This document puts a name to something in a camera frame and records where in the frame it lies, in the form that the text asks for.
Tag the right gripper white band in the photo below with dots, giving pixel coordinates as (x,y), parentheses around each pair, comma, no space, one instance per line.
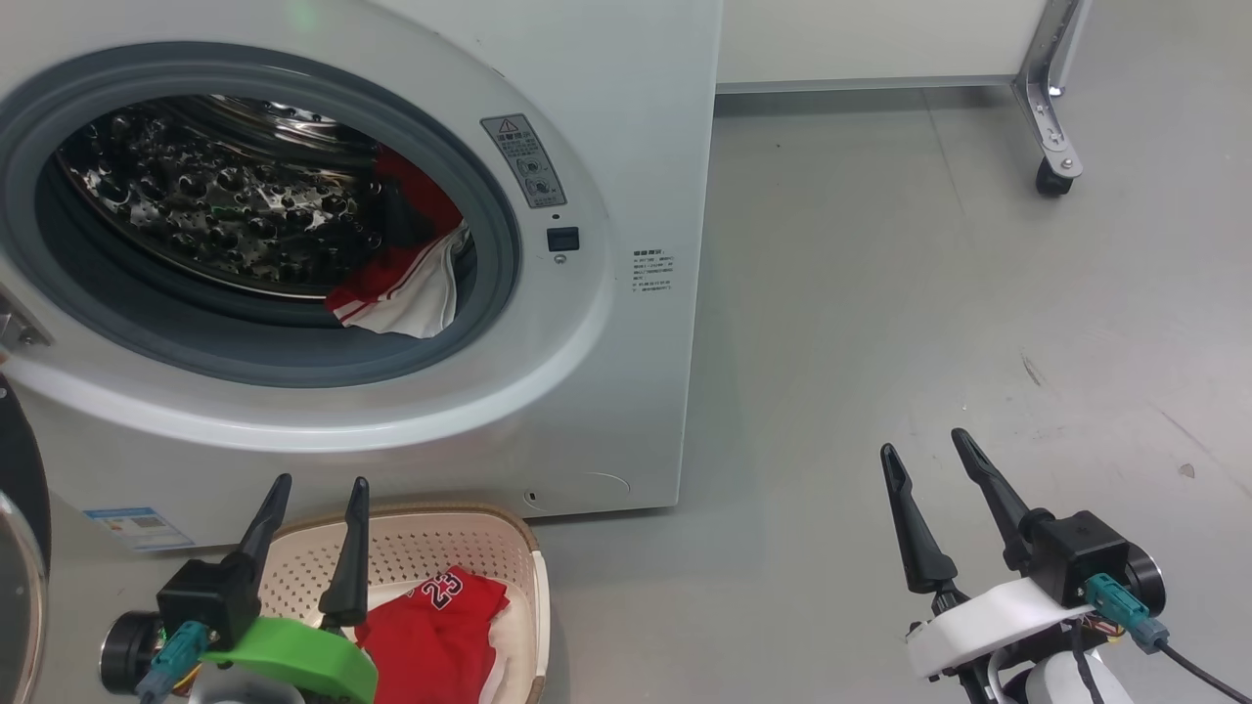
(988,616)

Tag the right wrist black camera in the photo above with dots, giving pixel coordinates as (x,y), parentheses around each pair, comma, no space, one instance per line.
(1076,552)

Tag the glass washing machine door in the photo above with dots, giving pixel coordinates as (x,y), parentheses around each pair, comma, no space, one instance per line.
(18,548)

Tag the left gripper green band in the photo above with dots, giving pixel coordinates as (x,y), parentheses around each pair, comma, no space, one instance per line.
(293,650)

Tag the red garment white stripes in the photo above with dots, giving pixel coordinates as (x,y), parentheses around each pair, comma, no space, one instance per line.
(401,284)

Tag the blue energy label sticker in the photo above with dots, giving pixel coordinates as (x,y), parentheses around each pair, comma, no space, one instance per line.
(137,528)

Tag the printed text notice sticker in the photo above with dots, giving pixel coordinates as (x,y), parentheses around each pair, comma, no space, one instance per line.
(652,272)

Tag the white front-load washing machine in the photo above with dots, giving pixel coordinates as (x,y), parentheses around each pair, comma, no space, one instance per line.
(606,391)

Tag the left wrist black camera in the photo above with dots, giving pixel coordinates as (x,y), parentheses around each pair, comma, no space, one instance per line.
(205,596)

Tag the red jersey with number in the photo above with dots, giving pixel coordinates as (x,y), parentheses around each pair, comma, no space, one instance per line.
(430,645)

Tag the white partition panel on casters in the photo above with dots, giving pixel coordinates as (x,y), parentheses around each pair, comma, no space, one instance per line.
(880,44)

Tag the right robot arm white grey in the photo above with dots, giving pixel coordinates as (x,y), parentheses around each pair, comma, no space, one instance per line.
(1061,684)

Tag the cream perforated laundry basket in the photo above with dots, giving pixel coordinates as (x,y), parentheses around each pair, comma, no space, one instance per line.
(440,548)

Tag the wrist black camera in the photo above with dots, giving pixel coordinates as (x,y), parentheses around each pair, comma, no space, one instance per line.
(205,596)
(1076,552)

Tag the grey warning label sticker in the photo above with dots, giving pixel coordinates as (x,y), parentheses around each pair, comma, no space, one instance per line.
(523,161)

